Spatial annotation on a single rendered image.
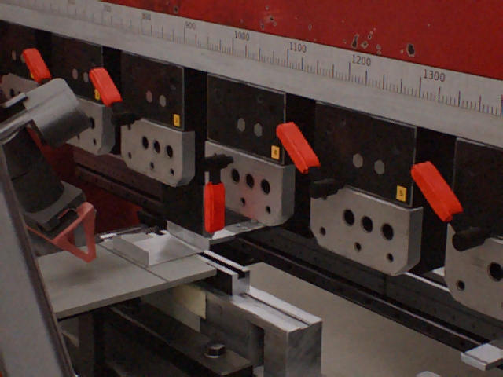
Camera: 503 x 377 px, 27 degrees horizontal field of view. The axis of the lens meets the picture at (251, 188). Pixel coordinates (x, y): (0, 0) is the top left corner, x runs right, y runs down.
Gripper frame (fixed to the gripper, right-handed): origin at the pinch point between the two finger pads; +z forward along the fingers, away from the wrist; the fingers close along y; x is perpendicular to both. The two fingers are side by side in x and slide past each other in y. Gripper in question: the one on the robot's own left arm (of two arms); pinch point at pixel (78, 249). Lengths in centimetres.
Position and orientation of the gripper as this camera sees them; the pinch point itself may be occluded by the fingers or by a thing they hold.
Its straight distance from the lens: 137.6
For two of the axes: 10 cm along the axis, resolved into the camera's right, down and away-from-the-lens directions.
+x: -6.9, 6.3, -3.7
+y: -6.2, -2.3, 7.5
